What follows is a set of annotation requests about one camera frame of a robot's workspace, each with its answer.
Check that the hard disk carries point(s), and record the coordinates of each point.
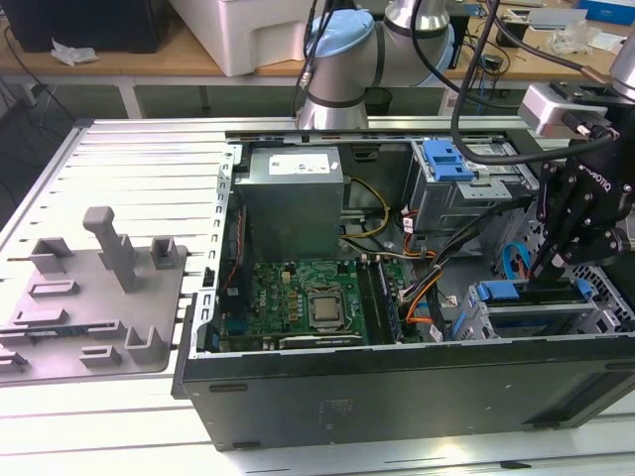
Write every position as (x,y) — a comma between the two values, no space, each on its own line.
(498,291)

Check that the grey parts rack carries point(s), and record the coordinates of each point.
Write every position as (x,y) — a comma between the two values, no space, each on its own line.
(89,317)

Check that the blue cardboard box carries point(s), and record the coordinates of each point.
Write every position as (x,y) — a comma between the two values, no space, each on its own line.
(610,10)

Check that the wooden desk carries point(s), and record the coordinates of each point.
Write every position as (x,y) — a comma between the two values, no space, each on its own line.
(149,62)

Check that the blue plastic drive latch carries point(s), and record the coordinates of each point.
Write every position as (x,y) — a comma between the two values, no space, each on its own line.
(446,163)

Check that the black bin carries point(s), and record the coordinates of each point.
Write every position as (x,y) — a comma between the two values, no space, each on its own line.
(379,101)

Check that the grey power supply unit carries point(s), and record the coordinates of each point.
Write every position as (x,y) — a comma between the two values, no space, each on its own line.
(292,208)

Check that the white flat box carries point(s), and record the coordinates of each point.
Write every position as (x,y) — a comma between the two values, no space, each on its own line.
(555,20)

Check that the black open PC case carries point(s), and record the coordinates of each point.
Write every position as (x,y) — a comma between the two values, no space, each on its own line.
(397,396)

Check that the large black box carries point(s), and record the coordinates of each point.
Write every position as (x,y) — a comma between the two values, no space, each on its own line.
(99,25)

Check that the green motherboard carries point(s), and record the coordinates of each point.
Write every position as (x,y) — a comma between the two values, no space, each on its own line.
(278,297)

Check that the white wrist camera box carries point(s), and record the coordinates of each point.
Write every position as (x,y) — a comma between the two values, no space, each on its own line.
(538,106)

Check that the crumpled white paper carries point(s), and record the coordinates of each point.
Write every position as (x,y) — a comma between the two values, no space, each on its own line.
(74,53)

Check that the silver CPU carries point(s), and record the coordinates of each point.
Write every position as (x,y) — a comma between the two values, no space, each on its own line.
(326,308)

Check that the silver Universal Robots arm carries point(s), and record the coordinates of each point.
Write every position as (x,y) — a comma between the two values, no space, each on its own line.
(347,64)

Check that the RAM stick on rack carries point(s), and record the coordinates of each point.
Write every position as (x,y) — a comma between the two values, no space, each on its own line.
(49,333)

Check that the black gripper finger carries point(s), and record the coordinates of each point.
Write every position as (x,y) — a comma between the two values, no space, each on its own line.
(595,245)
(555,193)

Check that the large metal drive cage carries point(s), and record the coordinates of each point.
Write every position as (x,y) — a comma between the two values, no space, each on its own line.
(446,203)

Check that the small black box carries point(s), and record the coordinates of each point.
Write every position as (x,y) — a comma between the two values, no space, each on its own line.
(511,37)

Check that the installed RAM stick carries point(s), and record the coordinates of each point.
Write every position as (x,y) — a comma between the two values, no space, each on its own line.
(389,307)

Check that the large white box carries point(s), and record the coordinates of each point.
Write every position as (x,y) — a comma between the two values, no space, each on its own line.
(238,35)

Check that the black graphics card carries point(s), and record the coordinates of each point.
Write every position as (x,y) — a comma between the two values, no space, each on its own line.
(322,341)

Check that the metal disk bay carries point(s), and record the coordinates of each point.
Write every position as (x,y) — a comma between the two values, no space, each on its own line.
(541,311)

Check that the clear plastic bag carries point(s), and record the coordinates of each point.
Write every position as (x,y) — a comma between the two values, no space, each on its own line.
(570,39)

